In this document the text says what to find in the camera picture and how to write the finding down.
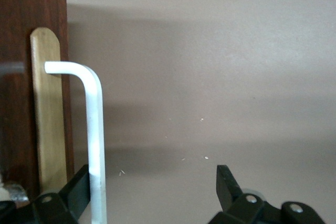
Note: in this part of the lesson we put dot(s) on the wooden drawer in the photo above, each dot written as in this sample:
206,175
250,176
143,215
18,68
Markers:
15,24

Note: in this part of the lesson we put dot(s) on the light wooden strip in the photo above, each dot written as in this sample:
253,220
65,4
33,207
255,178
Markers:
47,119

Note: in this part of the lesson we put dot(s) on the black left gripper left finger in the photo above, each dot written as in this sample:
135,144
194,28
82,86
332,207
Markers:
73,197

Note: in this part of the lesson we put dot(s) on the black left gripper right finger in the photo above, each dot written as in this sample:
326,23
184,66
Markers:
228,195

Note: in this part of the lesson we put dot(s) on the brown table cover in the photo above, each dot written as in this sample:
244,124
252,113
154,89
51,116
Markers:
210,64

